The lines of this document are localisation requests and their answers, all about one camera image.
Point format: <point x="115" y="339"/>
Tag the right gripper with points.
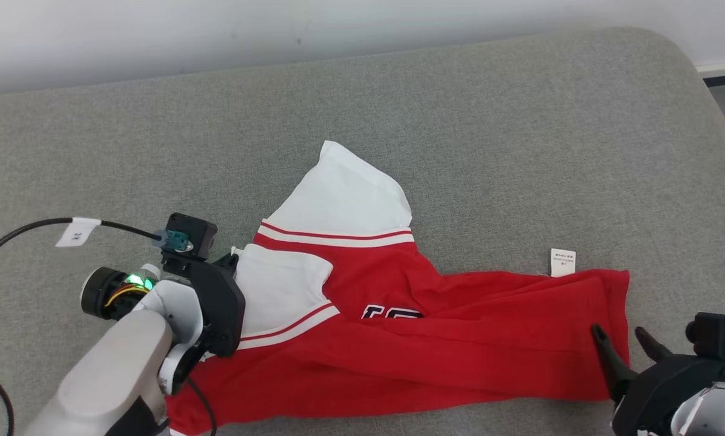
<point x="653" y="393"/>

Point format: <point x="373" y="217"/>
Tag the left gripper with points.
<point x="220" y="309"/>

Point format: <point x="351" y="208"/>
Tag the red white jersey shirt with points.
<point x="459" y="339"/>

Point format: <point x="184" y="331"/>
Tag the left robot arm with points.
<point x="114" y="363"/>

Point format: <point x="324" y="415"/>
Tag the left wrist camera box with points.
<point x="195" y="229"/>

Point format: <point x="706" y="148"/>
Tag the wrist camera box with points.
<point x="716" y="336"/>
<point x="195" y="229"/>

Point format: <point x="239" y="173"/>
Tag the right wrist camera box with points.
<point x="716" y="336"/>

